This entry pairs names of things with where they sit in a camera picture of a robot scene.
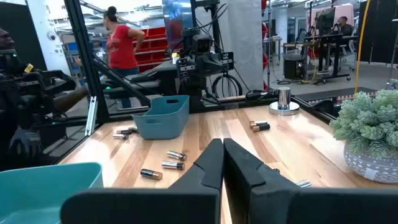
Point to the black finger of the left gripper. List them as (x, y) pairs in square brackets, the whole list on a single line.
[(214, 66), (202, 67)]

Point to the white dome camera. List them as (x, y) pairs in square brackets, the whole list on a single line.
[(51, 35)]

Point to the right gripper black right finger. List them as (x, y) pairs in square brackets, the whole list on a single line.
[(311, 208)]

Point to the person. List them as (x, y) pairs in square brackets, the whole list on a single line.
[(6, 40), (343, 26), (122, 46)]

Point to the dark grey desk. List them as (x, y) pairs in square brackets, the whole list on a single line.
[(140, 84)]

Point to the black office desk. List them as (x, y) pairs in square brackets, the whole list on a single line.
[(329, 39)]

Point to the green-teal plastic bin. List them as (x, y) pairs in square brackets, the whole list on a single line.
[(46, 196)]

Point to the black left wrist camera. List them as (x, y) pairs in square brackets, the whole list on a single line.
[(202, 44)]

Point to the green succulent in patterned pot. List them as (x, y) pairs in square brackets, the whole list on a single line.
[(370, 130)]

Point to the yellow tape tag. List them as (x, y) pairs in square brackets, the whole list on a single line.
[(28, 68)]

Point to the red storage bin shelf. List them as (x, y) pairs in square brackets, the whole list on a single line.
[(155, 32)]

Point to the black computer box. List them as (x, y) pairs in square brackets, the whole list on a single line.
[(293, 67)]

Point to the chrome cylinder on round base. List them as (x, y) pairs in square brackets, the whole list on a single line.
[(284, 98)]

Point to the grey concrete column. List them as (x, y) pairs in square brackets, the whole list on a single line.
[(245, 46)]

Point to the silver aluminium bracket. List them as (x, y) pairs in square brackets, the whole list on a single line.
[(91, 118)]

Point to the blue glossy panel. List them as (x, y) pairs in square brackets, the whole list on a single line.
[(174, 18)]

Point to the black computer monitor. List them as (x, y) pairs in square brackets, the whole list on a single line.
[(325, 21)]

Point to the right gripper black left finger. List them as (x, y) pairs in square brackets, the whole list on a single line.
[(155, 205)]

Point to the blue-teal plastic bin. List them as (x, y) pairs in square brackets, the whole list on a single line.
[(164, 119)]

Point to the black partition panel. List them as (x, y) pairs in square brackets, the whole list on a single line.
[(382, 31), (21, 18)]

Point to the black mat with orange stripes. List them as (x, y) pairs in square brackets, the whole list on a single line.
[(335, 93)]

